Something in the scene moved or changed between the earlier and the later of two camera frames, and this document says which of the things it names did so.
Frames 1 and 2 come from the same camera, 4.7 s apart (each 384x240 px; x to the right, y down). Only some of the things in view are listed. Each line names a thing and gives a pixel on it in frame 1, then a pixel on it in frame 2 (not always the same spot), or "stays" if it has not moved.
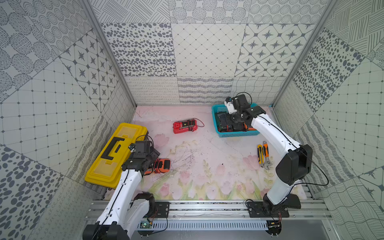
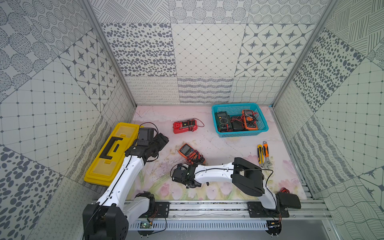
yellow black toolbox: (106, 170) stays
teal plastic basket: (226, 126) stays
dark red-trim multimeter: (222, 120) stays
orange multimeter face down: (160, 165) -> (191, 154)
